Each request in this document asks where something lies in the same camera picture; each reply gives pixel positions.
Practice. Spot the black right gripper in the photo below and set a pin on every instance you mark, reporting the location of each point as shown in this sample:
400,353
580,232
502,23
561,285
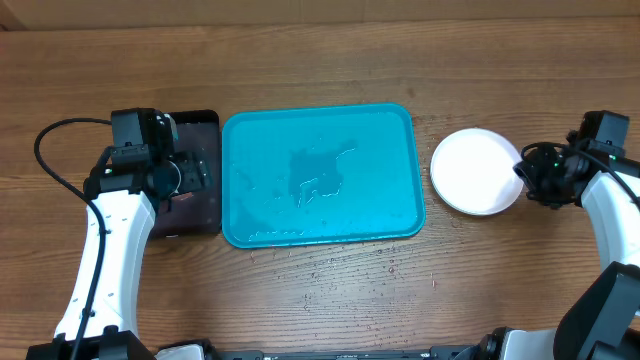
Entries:
525,167

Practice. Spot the pink green sponge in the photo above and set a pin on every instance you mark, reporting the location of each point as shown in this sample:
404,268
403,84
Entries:
182,197

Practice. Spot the black tray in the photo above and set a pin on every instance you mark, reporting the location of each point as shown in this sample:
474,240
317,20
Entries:
198,132

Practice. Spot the white plate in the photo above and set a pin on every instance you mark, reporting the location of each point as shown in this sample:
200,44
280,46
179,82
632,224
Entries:
472,171

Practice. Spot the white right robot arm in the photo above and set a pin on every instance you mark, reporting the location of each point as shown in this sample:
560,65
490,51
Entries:
606,185

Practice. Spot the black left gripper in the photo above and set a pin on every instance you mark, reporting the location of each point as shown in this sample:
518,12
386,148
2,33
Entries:
196,172

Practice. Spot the teal plastic tray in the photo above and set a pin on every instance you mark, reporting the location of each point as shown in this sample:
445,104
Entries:
320,175

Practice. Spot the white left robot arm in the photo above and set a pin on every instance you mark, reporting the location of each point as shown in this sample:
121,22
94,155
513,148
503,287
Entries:
122,199

